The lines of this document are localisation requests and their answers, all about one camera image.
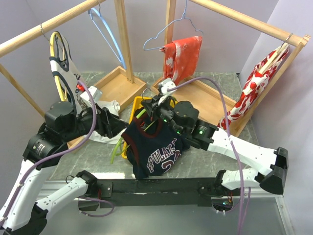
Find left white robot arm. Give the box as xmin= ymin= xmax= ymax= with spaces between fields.
xmin=0 ymin=101 xmax=128 ymax=235

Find light blue plastic hanger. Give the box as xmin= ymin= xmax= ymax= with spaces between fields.
xmin=88 ymin=3 xmax=128 ymax=69

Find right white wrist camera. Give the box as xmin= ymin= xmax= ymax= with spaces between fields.
xmin=158 ymin=78 xmax=176 ymax=105

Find white navy graphic tank top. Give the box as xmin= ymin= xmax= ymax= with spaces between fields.
xmin=49 ymin=31 xmax=125 ymax=144

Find blue wire hanger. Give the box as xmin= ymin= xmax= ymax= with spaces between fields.
xmin=142 ymin=0 xmax=204 ymax=52

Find navy maroon-trimmed tank top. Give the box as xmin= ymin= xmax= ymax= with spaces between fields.
xmin=122 ymin=114 xmax=190 ymax=179

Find green plastic hanger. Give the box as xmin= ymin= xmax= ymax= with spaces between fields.
xmin=110 ymin=88 xmax=178 ymax=165

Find right wooden clothes rack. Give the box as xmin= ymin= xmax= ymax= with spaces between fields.
xmin=150 ymin=0 xmax=312 ymax=138

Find red floral white garment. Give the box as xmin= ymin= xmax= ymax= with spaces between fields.
xmin=217 ymin=47 xmax=290 ymax=130

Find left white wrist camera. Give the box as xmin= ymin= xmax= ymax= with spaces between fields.
xmin=77 ymin=80 xmax=102 ymax=106

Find yellow plastic tray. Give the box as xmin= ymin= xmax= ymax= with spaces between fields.
xmin=122 ymin=96 xmax=175 ymax=162

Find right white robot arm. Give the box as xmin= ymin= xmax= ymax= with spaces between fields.
xmin=141 ymin=95 xmax=289 ymax=195

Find left wooden clothes rack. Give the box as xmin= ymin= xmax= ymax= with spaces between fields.
xmin=0 ymin=0 xmax=148 ymax=154

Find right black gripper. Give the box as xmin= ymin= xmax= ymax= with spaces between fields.
xmin=141 ymin=94 xmax=185 ymax=136

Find wooden clothes rack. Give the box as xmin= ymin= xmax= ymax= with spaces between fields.
xmin=0 ymin=0 xmax=148 ymax=154
xmin=150 ymin=0 xmax=312 ymax=138

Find orange white tie-dye garment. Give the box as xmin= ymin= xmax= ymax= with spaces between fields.
xmin=159 ymin=36 xmax=202 ymax=85

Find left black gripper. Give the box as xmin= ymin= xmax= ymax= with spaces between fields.
xmin=62 ymin=99 xmax=129 ymax=141

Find cream plastic hanger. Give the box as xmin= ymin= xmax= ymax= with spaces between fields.
xmin=258 ymin=43 xmax=289 ymax=74

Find yellow plastic hanger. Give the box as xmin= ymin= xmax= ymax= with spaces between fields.
xmin=49 ymin=31 xmax=67 ymax=101

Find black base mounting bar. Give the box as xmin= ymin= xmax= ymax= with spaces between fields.
xmin=68 ymin=176 xmax=243 ymax=209

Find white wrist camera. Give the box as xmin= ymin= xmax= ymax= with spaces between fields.
xmin=158 ymin=78 xmax=176 ymax=105
xmin=77 ymin=80 xmax=102 ymax=106

